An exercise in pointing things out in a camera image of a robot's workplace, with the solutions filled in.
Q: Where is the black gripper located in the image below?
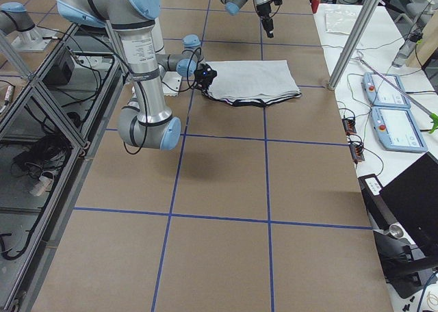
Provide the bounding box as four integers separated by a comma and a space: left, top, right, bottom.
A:
194, 64, 214, 92
256, 2, 274, 38

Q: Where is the grey cartoon print t-shirt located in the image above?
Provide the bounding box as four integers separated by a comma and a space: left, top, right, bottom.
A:
202, 60, 302, 107

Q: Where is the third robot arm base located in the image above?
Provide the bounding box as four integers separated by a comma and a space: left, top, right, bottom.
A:
1, 2, 57, 52

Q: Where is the clear plastic bag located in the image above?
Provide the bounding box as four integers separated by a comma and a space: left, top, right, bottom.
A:
324, 10, 358, 35

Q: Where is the upper blue teach pendant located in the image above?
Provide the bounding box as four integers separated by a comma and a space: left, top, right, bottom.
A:
362, 73, 411, 109

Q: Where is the blue teach pendant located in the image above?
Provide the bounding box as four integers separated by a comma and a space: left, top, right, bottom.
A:
362, 73, 411, 109
371, 106, 428, 153

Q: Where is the clear water bottle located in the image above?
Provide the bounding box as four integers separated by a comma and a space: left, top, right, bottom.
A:
392, 30, 423, 68

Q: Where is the lower blue teach pendant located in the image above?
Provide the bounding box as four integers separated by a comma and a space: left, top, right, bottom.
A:
371, 106, 428, 153

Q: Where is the black laptop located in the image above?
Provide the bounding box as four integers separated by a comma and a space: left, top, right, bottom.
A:
380, 152, 437, 256

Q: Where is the black metal stand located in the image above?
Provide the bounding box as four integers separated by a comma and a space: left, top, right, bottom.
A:
358, 174, 437, 298

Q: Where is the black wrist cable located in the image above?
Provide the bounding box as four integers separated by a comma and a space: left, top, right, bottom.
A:
160, 47, 206, 94

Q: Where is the black aluminium frame rail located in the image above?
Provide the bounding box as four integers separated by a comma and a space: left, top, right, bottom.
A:
1, 26, 123, 311

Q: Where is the aluminium frame post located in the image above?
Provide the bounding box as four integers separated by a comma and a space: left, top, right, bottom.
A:
327, 0, 380, 91

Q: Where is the green handled grabber tool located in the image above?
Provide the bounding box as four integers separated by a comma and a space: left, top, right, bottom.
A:
353, 53, 438, 134

